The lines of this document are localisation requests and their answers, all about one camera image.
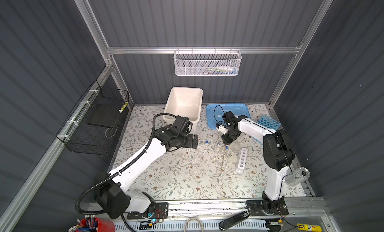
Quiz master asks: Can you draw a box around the clear plastic measuring cup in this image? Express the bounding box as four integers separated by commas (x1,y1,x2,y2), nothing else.
285,167,311,187

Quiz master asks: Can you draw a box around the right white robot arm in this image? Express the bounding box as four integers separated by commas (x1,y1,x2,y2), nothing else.
218,111,296,216

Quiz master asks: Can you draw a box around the white wire wall basket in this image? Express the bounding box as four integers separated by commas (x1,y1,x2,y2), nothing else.
173,49,242,76

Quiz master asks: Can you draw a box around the red pen cup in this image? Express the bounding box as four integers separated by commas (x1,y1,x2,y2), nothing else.
68,216,116,232

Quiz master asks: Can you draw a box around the black handheld device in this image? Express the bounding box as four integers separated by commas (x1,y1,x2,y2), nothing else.
219,211,249,231

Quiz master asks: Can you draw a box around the white small tube rack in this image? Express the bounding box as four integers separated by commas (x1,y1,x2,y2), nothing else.
235,147,248,174

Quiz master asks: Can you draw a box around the long glass stirring rod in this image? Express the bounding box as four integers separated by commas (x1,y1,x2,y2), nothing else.
221,150,227,171

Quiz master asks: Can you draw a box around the blue plastic bin lid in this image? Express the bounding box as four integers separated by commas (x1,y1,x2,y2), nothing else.
206,103,251,130

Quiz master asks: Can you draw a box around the yellow bottle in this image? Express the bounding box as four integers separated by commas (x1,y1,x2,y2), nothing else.
297,224,323,232

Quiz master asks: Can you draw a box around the white plastic storage bin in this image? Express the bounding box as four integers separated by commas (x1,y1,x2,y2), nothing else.
164,87,203,134

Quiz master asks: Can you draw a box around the coiled beige cable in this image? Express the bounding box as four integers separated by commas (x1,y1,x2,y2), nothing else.
183,216,205,232

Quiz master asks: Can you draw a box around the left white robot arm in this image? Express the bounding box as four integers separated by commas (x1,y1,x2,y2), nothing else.
75,113,198,219

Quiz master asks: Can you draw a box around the black wire wall basket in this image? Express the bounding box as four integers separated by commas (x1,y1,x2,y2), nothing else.
57,81,130,155

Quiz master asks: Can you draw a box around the blue test tube rack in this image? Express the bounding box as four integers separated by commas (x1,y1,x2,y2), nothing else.
257,115,281,131

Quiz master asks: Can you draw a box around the yellow brush in basket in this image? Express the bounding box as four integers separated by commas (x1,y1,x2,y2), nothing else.
119,101,129,113

